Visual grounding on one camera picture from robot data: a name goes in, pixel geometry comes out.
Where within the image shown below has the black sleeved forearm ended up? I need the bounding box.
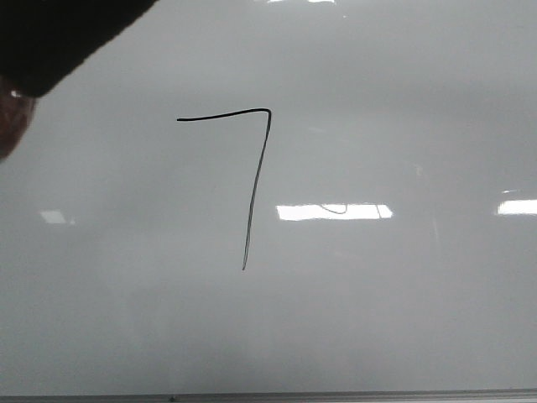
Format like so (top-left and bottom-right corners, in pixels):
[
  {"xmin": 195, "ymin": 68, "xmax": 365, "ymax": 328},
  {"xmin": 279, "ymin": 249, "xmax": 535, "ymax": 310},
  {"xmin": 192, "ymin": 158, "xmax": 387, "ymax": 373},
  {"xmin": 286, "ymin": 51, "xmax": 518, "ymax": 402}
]
[{"xmin": 1, "ymin": 1, "xmax": 155, "ymax": 97}]

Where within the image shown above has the white whiteboard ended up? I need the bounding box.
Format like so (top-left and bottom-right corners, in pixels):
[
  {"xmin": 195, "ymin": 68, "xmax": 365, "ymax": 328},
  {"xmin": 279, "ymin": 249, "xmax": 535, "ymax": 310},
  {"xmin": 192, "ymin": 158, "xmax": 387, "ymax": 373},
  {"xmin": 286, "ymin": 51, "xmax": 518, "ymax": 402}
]
[{"xmin": 1, "ymin": 1, "xmax": 536, "ymax": 395}]

